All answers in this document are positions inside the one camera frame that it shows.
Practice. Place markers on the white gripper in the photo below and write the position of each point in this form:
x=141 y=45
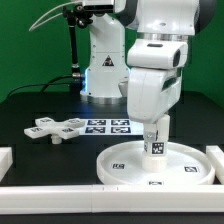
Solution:
x=154 y=83

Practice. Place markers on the white round table top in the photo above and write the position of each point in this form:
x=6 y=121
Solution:
x=167 y=164

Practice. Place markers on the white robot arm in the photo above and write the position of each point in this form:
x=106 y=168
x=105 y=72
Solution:
x=163 y=20

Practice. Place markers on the white fiducial marker sheet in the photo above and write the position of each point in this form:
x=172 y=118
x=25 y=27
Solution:
x=111 y=127

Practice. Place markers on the white right fence bar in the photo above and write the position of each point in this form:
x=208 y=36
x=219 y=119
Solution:
x=216 y=157

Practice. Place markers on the white fence bar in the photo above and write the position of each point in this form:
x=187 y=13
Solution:
x=104 y=198
x=216 y=157
x=6 y=160

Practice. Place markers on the white cross-shaped table base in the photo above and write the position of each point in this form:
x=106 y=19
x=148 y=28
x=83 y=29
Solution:
x=57 y=130

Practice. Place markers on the white front fence bar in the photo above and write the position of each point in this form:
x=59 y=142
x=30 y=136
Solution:
x=104 y=198

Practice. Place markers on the white left fence bar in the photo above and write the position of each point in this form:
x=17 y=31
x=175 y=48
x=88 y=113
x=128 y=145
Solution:
x=6 y=160

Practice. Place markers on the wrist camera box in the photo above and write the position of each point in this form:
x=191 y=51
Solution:
x=123 y=87

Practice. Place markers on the black camera on mount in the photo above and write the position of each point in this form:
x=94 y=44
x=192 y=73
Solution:
x=96 y=6

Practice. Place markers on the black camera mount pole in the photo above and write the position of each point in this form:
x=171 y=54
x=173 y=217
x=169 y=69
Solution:
x=76 y=17

